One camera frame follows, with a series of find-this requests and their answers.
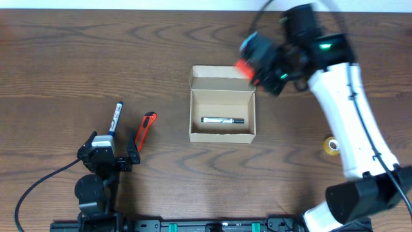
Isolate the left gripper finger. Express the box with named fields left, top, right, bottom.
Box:
left=85, top=131, right=97, bottom=147
left=126, top=131, right=140, bottom=164

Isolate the black whiteboard marker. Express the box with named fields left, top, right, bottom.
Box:
left=200, top=117, right=245, bottom=124

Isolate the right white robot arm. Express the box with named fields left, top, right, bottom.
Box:
left=238, top=4, right=411, bottom=231

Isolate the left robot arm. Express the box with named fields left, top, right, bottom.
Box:
left=75, top=131, right=140, bottom=231

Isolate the orange utility knife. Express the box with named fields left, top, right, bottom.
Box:
left=135, top=111, right=157, bottom=152

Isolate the blue whiteboard marker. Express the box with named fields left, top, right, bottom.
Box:
left=108, top=101, right=123, bottom=137

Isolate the open cardboard box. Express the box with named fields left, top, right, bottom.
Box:
left=189, top=65, right=256, bottom=144

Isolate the yellow tape roll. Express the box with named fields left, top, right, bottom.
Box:
left=323, top=136, right=340, bottom=156

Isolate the left black cable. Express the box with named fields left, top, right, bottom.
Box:
left=14, top=157, right=81, bottom=232

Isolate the black cable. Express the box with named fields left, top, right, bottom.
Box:
left=14, top=157, right=81, bottom=232
left=247, top=0, right=412, bottom=223

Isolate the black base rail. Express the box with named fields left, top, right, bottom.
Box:
left=50, top=216, right=374, bottom=232

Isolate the right black cable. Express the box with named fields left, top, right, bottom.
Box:
left=247, top=0, right=412, bottom=223

